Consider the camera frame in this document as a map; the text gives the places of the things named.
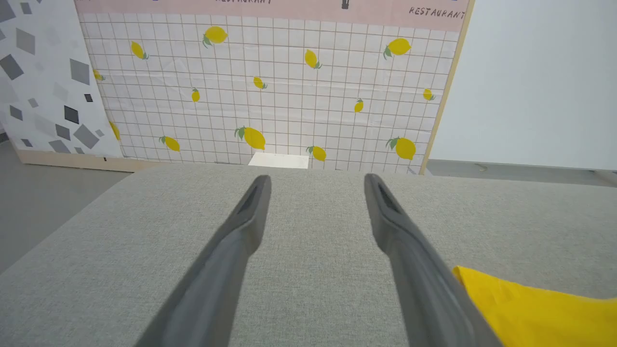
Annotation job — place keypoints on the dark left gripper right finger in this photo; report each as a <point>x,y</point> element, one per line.
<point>419,279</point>

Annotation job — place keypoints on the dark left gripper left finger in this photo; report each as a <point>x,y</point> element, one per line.
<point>217,279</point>

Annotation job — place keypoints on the white box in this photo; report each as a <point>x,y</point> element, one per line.
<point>278,160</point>

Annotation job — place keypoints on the grey fabric sofa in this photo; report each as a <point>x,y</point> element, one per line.
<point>313,279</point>

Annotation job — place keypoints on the grey diamond print partition panel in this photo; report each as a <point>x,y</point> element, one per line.
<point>48,86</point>

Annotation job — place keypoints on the yellow cartoon print shirt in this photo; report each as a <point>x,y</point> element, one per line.
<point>540,318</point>

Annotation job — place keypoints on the lemon print partition panel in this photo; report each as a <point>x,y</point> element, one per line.
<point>289,111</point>

